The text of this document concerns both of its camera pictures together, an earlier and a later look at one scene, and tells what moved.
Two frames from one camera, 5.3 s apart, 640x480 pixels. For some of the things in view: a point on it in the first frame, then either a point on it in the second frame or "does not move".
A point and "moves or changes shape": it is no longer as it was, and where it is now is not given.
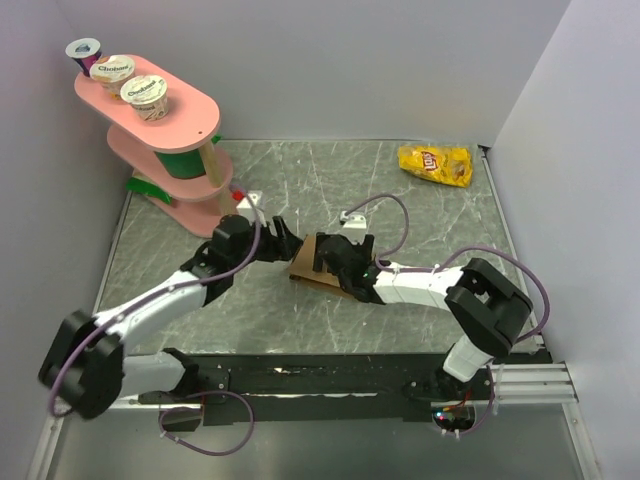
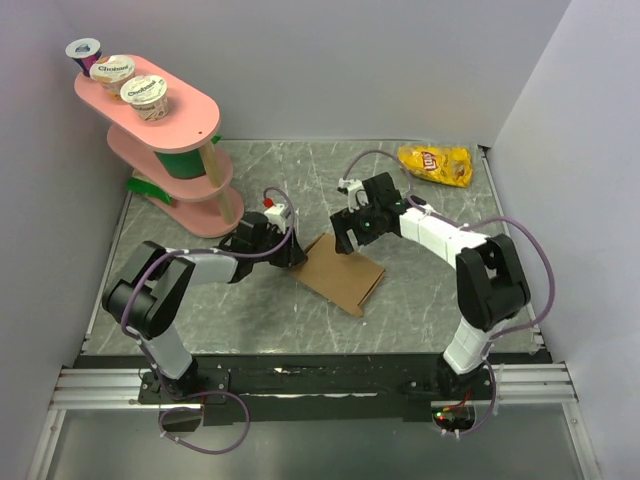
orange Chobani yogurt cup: [111, 71] does not move
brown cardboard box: [303, 266] moves or changes shape
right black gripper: [365, 248] to [346, 221]
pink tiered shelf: [178, 147] does not move
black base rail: [317, 388] does not move
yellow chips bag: [441, 164] does not move
